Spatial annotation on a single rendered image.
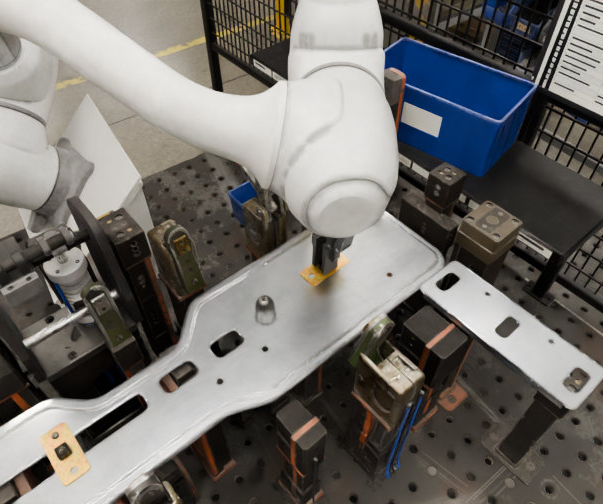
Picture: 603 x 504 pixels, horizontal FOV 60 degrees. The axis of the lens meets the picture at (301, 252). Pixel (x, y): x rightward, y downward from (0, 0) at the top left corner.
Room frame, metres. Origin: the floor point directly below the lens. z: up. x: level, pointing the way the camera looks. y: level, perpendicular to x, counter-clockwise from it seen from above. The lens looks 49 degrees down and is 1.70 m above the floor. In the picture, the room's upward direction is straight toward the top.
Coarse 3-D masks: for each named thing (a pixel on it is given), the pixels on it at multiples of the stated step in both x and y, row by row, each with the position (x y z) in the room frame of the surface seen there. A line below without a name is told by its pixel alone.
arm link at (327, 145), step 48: (0, 0) 0.52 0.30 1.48; (48, 0) 0.52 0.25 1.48; (48, 48) 0.49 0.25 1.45; (96, 48) 0.46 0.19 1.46; (144, 96) 0.42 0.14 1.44; (192, 96) 0.41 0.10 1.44; (240, 96) 0.42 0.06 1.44; (288, 96) 0.40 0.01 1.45; (336, 96) 0.41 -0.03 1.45; (384, 96) 0.46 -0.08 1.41; (192, 144) 0.39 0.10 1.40; (240, 144) 0.38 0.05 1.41; (288, 144) 0.36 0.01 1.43; (336, 144) 0.35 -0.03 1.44; (384, 144) 0.36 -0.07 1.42; (288, 192) 0.34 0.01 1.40; (336, 192) 0.32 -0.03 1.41; (384, 192) 0.33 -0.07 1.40
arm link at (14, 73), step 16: (0, 32) 0.89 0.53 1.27; (0, 48) 0.90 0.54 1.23; (16, 48) 0.94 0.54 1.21; (32, 48) 0.98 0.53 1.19; (0, 64) 0.91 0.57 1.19; (16, 64) 0.94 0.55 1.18; (32, 64) 0.96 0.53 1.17; (48, 64) 1.02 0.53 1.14; (0, 80) 0.91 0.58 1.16; (16, 80) 0.92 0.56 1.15; (32, 80) 0.95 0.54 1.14; (48, 80) 1.00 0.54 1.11; (0, 96) 0.92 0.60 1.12; (16, 96) 0.93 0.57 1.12; (32, 96) 0.95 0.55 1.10; (48, 96) 0.99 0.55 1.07; (32, 112) 0.94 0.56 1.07; (48, 112) 0.98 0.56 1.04
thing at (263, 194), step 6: (258, 186) 0.66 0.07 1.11; (258, 192) 0.66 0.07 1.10; (264, 192) 0.65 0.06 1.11; (270, 192) 0.67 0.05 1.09; (258, 198) 0.66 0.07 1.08; (264, 198) 0.65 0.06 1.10; (276, 198) 0.67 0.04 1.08; (264, 204) 0.65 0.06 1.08; (282, 204) 0.66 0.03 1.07; (270, 210) 0.65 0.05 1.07; (276, 210) 0.67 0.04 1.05; (282, 210) 0.66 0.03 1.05; (270, 216) 0.64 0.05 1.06
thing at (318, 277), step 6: (342, 258) 0.57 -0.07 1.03; (318, 264) 0.56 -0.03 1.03; (342, 264) 0.56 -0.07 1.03; (306, 270) 0.55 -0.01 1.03; (312, 270) 0.55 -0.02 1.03; (318, 270) 0.55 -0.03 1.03; (336, 270) 0.55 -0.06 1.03; (306, 276) 0.54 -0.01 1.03; (318, 276) 0.54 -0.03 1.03; (324, 276) 0.54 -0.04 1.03; (312, 282) 0.52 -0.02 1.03; (318, 282) 0.52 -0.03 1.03
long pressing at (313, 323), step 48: (288, 240) 0.64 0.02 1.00; (384, 240) 0.64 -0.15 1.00; (240, 288) 0.53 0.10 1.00; (288, 288) 0.53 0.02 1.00; (336, 288) 0.53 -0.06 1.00; (384, 288) 0.53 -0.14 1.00; (192, 336) 0.44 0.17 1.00; (288, 336) 0.44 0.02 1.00; (336, 336) 0.44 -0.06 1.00; (144, 384) 0.35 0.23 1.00; (192, 384) 0.35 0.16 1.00; (240, 384) 0.35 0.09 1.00; (288, 384) 0.36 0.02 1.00; (0, 432) 0.28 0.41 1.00; (144, 432) 0.28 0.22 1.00; (192, 432) 0.28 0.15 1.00; (0, 480) 0.22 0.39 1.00; (48, 480) 0.22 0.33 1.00; (96, 480) 0.22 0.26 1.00
